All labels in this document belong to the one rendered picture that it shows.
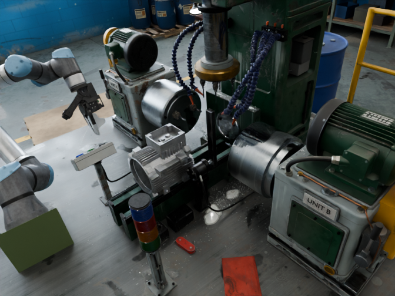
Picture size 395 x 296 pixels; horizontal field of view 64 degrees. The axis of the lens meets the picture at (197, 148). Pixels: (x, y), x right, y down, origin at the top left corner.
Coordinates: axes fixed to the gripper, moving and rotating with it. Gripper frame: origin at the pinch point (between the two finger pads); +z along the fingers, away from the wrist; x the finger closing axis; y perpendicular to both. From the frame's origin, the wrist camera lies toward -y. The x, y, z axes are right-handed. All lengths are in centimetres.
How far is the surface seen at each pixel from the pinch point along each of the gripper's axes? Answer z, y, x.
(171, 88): -4.3, 40.2, -2.4
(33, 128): -23, 6, 233
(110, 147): 7.6, 1.6, -3.5
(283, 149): 29, 39, -57
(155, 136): 10.2, 15.5, -18.5
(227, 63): -5, 46, -39
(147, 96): -5.5, 32.4, 8.4
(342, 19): 4, 489, 167
